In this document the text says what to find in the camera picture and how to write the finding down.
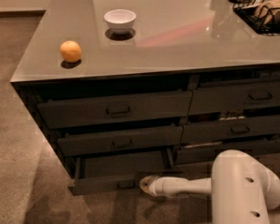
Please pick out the middle left dark drawer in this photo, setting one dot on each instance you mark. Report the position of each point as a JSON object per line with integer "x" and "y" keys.
{"x": 90, "y": 143}

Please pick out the bottom right dark drawer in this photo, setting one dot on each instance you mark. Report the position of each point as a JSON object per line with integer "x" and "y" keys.
{"x": 188, "y": 155}

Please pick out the middle right dark drawer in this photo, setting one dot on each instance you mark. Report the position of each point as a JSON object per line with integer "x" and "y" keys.
{"x": 211, "y": 131}

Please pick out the top left dark drawer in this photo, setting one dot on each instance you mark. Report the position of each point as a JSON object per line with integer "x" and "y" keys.
{"x": 112, "y": 109}

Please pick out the top right dark drawer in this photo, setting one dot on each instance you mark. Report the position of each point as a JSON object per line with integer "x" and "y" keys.
{"x": 235, "y": 97}

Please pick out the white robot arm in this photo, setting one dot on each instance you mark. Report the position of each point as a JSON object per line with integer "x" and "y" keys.
{"x": 242, "y": 189}

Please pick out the dark drawer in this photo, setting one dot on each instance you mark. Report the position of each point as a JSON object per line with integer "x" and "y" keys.
{"x": 90, "y": 143}
{"x": 211, "y": 131}
{"x": 235, "y": 97}
{"x": 112, "y": 109}
{"x": 188, "y": 155}

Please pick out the orange fruit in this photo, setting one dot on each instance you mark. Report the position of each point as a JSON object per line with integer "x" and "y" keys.
{"x": 70, "y": 51}

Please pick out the black wire basket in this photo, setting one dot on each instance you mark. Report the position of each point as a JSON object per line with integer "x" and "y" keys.
{"x": 245, "y": 10}

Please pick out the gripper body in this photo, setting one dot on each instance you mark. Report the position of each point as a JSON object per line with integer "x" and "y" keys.
{"x": 156, "y": 186}

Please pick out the snack bag in basket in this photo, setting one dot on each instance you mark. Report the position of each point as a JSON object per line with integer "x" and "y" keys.
{"x": 268, "y": 13}

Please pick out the dark drawer cabinet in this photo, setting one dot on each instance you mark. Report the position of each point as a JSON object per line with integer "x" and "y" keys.
{"x": 40, "y": 91}

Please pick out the white ceramic bowl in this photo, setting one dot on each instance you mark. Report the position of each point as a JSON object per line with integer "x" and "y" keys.
{"x": 120, "y": 21}

